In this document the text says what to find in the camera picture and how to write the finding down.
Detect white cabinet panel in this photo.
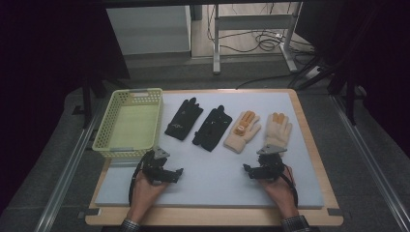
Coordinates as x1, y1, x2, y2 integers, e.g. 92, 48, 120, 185
105, 4, 193, 56

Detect black floor cable bundle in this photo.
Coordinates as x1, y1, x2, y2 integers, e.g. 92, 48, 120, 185
207, 4, 315, 55

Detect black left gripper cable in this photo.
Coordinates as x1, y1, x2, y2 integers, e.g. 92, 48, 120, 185
128, 157, 145, 208

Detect white metal stand frame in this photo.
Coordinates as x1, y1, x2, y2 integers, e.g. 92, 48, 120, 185
212, 2, 305, 76

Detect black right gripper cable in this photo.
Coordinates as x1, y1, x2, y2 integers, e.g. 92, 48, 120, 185
279, 163, 300, 209

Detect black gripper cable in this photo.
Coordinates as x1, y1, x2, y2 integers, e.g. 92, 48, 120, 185
279, 163, 300, 209
128, 157, 145, 208

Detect pale green plastic basket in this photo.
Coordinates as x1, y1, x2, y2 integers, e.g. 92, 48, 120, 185
92, 87, 164, 160

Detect beige glove with orange fingertips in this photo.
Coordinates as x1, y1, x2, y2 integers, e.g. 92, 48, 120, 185
264, 111, 293, 153

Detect dark curtain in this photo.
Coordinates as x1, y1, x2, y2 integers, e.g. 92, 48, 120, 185
0, 0, 131, 216
294, 0, 410, 160

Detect black glove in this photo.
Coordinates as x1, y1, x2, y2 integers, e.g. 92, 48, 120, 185
164, 97, 204, 141
191, 104, 233, 153

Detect person's left hand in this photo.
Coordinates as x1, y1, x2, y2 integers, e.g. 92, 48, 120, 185
127, 171, 169, 223

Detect long black floor cable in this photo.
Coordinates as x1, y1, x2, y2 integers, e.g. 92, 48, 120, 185
235, 72, 295, 90

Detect white power strip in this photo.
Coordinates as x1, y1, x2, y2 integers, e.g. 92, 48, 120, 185
305, 65, 322, 80

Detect black tripod stand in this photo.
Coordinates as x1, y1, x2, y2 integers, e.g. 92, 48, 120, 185
287, 55, 360, 127

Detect beige glove with orange patch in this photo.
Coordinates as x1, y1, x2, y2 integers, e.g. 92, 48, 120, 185
223, 110, 262, 155

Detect person's right hand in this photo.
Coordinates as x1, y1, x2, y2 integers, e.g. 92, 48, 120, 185
257, 165, 301, 220

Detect aluminium rail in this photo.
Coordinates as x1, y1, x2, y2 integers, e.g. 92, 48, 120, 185
33, 96, 111, 232
330, 94, 410, 232

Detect light grey foam mat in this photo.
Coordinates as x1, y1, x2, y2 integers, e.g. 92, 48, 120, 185
95, 92, 325, 209

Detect black metal stand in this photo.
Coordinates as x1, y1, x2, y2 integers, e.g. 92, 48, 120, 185
72, 75, 131, 131

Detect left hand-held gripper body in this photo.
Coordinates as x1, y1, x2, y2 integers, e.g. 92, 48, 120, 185
138, 146, 177, 187

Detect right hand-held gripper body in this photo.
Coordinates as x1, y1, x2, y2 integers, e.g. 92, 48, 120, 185
252, 144, 288, 182

